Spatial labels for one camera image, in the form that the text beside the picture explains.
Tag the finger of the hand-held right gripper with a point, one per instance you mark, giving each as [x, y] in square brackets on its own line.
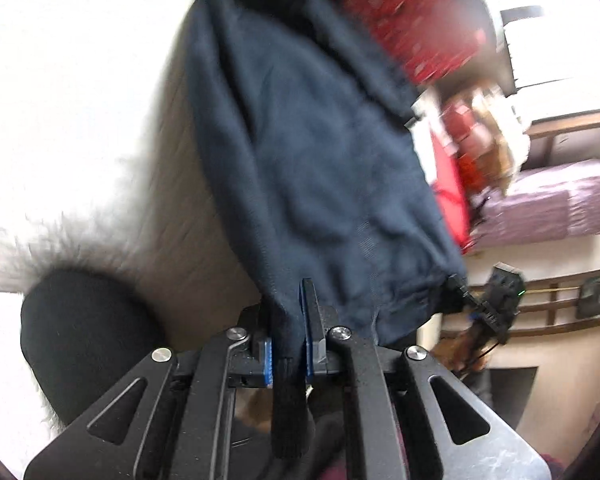
[464, 292]

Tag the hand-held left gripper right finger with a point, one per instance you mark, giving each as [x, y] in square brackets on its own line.
[310, 335]

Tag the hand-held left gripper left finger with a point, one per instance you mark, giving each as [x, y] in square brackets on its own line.
[266, 360]

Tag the navy pinstriped zip jacket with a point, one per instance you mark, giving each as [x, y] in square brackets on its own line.
[305, 135]

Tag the person's right forearm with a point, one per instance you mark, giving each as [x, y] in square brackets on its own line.
[467, 350]

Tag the small black device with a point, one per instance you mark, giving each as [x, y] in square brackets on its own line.
[592, 297]

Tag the purple wrapped mattress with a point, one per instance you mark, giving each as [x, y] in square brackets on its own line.
[550, 205]

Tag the red cushion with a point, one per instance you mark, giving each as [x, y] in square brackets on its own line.
[450, 185]

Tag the blond-haired pink plush doll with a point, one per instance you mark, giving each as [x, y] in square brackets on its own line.
[500, 145]

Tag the black-framed white board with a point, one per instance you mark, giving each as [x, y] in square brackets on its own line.
[545, 50]

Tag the red patterned blanket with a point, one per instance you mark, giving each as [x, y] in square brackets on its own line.
[405, 20]

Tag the white quilted bed cover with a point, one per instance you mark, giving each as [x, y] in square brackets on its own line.
[80, 135]

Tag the wooden wall rack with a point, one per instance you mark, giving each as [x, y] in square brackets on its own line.
[555, 305]

